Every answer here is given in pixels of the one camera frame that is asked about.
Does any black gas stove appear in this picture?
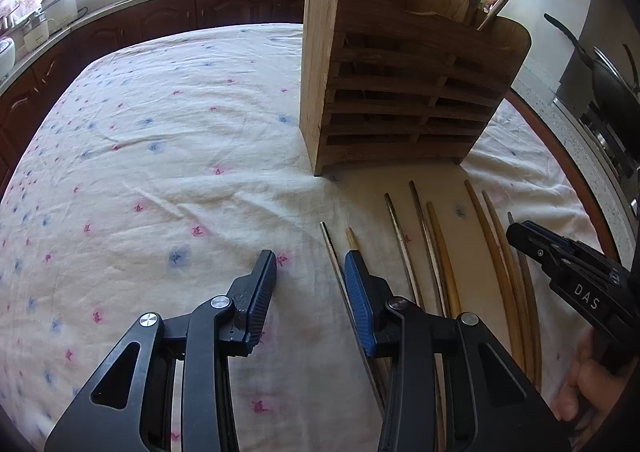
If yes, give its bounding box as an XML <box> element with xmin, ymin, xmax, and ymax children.
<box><xmin>552</xmin><ymin>96</ymin><xmax>639</xmax><ymax>216</ymax></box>

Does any small white appliance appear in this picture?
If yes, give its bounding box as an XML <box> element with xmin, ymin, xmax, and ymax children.
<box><xmin>22</xmin><ymin>14</ymin><xmax>49</xmax><ymax>53</ymax></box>

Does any carved bamboo chopstick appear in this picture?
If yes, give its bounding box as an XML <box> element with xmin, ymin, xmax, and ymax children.
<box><xmin>506</xmin><ymin>211</ymin><xmax>544</xmax><ymax>390</ymax></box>
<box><xmin>464</xmin><ymin>179</ymin><xmax>526</xmax><ymax>368</ymax></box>
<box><xmin>482</xmin><ymin>190</ymin><xmax>538</xmax><ymax>387</ymax></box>

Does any black wok pan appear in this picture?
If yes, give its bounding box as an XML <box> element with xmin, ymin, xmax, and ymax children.
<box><xmin>544</xmin><ymin>14</ymin><xmax>639</xmax><ymax>153</ymax></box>

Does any wooden utensil holder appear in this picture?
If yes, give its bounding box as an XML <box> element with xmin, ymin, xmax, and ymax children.
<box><xmin>299</xmin><ymin>0</ymin><xmax>532</xmax><ymax>175</ymax></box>

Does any tan wooden chopstick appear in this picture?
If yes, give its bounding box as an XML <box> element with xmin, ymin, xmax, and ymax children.
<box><xmin>426</xmin><ymin>202</ymin><xmax>462</xmax><ymax>319</ymax></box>

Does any dark brown chopstick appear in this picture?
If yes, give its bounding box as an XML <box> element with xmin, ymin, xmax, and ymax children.
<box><xmin>409</xmin><ymin>180</ymin><xmax>449</xmax><ymax>316</ymax></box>

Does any person's right hand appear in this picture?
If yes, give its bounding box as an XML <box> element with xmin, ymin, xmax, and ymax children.
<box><xmin>551</xmin><ymin>330</ymin><xmax>628</xmax><ymax>426</ymax></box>

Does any white floral tablecloth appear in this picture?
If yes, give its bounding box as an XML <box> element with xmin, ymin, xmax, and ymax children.
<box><xmin>1</xmin><ymin>24</ymin><xmax>598</xmax><ymax>451</ymax></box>

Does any dark thin chopstick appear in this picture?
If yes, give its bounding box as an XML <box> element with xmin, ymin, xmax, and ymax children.
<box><xmin>319</xmin><ymin>220</ymin><xmax>385</xmax><ymax>414</ymax></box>

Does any metal-tipped chopstick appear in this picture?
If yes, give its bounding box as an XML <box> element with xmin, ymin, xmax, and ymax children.
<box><xmin>384</xmin><ymin>193</ymin><xmax>423</xmax><ymax>307</ymax></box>

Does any white red rice cooker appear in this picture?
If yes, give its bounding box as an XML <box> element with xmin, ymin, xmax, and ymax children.
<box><xmin>0</xmin><ymin>38</ymin><xmax>15</xmax><ymax>81</ymax></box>

